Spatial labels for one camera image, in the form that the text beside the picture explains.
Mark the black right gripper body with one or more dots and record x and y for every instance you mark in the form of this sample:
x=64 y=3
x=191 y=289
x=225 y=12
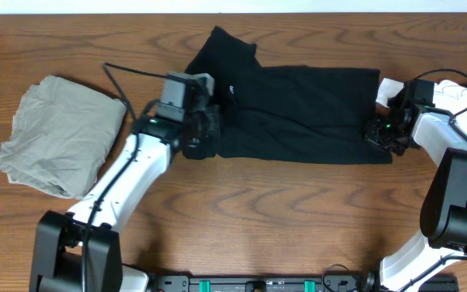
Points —
x=379 y=132

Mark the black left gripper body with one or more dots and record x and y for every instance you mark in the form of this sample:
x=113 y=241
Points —
x=207 y=132

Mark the black polo shirt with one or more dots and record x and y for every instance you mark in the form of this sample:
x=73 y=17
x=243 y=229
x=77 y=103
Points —
x=287 y=113

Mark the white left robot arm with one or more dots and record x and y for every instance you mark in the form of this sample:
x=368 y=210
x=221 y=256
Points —
x=79 y=250

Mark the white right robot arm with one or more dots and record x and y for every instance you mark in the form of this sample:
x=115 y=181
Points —
x=432 y=116

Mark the white garment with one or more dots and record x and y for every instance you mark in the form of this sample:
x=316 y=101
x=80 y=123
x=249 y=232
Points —
x=388 y=89

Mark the folded beige cloth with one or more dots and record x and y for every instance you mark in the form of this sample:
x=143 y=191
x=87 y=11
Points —
x=62 y=133

